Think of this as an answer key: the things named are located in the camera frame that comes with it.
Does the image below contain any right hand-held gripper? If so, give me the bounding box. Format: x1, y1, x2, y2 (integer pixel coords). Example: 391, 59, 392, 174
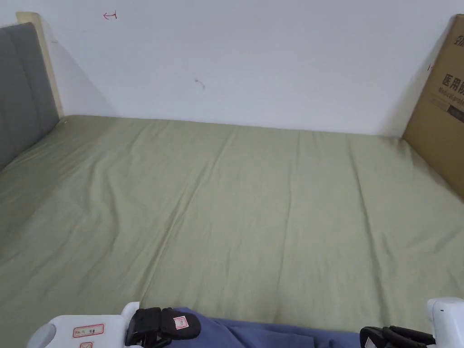
359, 297, 464, 348

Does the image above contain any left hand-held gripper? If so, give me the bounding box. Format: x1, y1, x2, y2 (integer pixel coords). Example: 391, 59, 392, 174
31, 301, 202, 348

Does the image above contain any grey padded headboard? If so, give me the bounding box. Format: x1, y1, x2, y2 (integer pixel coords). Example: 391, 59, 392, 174
0, 12, 65, 172

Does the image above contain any bed with pale green sheet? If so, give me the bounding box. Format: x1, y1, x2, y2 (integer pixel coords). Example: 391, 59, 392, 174
0, 114, 464, 348

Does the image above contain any blue garment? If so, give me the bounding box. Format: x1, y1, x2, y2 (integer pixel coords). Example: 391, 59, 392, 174
173, 307, 367, 348

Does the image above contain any brown cardboard carton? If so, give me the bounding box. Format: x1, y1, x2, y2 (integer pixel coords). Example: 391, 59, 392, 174
402, 14, 464, 202

